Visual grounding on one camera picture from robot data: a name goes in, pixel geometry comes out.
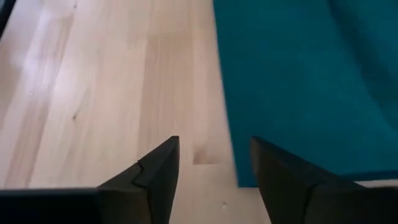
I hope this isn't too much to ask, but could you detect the teal microfiber towel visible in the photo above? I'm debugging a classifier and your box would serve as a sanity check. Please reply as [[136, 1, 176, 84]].
[[212, 0, 398, 188]]

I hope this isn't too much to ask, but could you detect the black metal table frame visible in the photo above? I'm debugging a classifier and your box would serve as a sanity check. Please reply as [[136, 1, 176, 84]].
[[0, 0, 17, 37]]

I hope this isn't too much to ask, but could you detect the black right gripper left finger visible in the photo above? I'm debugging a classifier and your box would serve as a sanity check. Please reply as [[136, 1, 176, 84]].
[[0, 135, 180, 224]]

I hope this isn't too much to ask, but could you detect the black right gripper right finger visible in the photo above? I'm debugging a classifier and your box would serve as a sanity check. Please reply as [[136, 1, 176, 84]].
[[250, 136, 398, 224]]

